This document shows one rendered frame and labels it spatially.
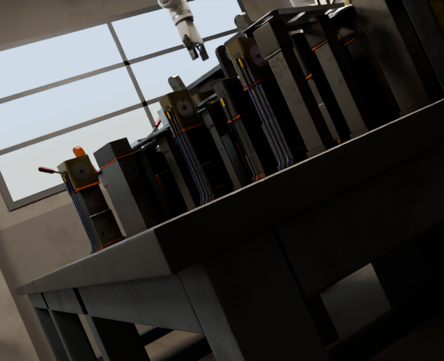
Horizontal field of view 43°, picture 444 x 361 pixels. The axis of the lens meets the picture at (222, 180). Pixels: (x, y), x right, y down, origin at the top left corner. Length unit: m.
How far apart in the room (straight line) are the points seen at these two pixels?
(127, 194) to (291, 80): 0.97
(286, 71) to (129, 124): 3.32
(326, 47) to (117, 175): 0.96
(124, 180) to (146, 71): 2.69
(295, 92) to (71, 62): 3.45
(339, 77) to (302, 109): 0.18
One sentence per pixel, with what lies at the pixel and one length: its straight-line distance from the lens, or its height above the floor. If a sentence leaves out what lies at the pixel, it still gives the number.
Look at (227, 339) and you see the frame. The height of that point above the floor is 0.58.
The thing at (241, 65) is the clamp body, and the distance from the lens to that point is 1.45.
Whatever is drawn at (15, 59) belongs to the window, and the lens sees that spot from 4.49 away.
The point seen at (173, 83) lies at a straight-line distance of 1.78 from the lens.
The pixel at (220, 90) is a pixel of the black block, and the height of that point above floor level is 0.97.
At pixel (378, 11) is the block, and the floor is 0.93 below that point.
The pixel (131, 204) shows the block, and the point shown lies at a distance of 2.00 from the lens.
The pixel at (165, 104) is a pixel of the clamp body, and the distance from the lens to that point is 1.72.
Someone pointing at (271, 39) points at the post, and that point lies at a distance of 1.20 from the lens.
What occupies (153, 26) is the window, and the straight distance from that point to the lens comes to 4.80.
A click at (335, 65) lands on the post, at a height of 0.87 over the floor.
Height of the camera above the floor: 0.70
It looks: 1 degrees up
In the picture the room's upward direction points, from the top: 24 degrees counter-clockwise
